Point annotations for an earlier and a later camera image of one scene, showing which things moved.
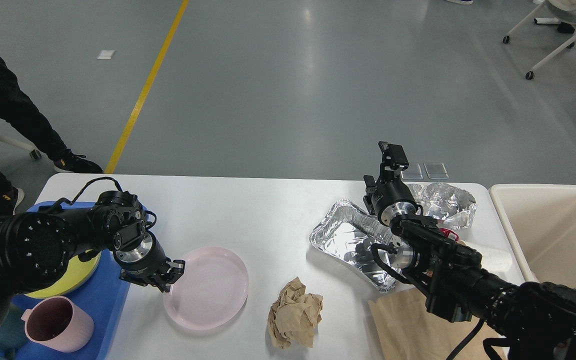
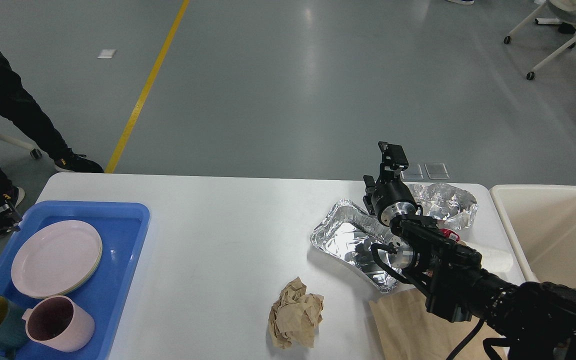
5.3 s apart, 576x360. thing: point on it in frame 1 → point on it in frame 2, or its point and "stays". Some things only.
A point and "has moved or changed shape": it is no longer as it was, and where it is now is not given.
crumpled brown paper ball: (293, 318) stays
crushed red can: (450, 234) stays
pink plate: (213, 289) has moved or changed shape
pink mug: (57, 323) stays
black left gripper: (149, 255) → (7, 220)
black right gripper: (391, 198) stays
